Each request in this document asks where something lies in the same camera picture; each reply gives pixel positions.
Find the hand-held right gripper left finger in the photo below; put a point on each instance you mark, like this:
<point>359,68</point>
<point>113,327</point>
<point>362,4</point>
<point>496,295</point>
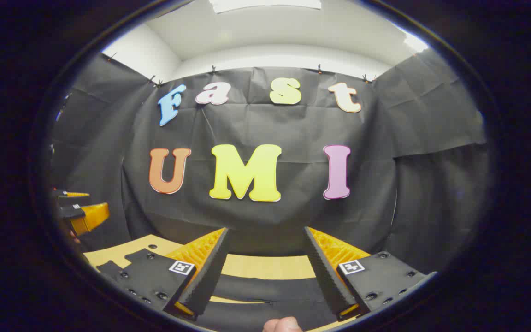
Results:
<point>210,272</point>

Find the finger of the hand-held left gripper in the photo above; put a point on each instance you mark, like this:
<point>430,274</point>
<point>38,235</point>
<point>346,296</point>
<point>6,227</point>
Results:
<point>90,219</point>
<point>76,194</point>

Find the black backdrop cloth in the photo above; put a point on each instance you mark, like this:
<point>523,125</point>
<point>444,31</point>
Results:
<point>293,124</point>

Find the ceiling light panel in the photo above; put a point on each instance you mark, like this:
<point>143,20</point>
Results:
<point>415,42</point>
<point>265,4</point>

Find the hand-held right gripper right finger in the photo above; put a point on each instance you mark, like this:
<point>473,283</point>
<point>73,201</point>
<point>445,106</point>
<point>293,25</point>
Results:
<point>327,276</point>

